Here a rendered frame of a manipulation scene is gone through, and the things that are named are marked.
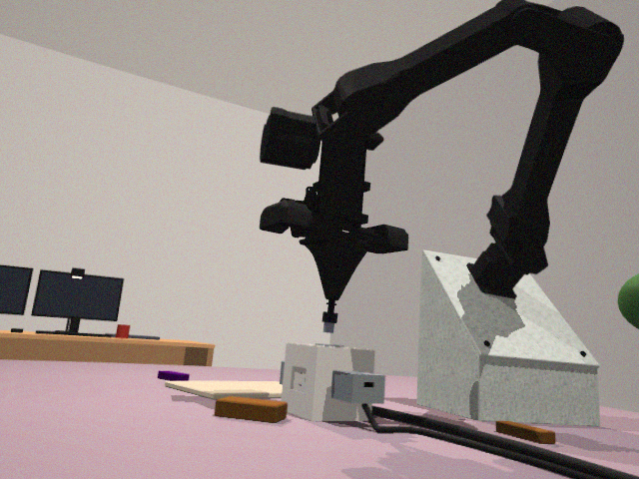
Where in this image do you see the cream flat rectangular sheet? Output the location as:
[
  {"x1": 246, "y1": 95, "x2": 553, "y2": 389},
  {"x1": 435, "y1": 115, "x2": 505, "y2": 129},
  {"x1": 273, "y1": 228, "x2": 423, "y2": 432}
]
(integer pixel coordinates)
[{"x1": 165, "y1": 380, "x2": 283, "y2": 399}]

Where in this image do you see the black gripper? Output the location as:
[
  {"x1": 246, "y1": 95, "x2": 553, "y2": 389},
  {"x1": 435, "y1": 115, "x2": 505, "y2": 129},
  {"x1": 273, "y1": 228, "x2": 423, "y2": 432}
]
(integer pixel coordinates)
[{"x1": 260, "y1": 168, "x2": 408, "y2": 300}]

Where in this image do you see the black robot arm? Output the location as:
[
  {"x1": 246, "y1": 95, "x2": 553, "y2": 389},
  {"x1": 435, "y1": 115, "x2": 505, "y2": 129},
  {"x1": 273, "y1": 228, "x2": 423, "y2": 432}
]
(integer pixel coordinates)
[{"x1": 260, "y1": 0, "x2": 624, "y2": 299}]

